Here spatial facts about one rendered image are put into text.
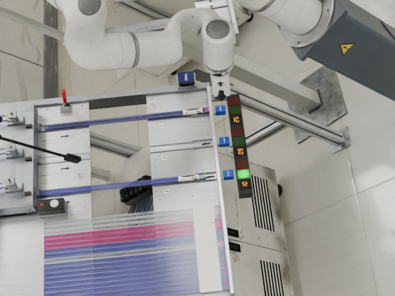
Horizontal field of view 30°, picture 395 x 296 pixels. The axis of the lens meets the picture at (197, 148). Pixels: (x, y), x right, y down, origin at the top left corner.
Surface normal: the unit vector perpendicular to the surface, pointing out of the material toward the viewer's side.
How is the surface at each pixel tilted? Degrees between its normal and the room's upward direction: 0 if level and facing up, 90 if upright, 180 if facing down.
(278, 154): 0
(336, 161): 0
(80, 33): 98
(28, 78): 90
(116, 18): 90
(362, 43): 90
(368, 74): 90
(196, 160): 45
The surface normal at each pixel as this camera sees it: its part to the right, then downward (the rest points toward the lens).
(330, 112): -0.73, -0.25
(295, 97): 0.15, 0.85
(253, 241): 0.67, -0.40
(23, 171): -0.04, -0.46
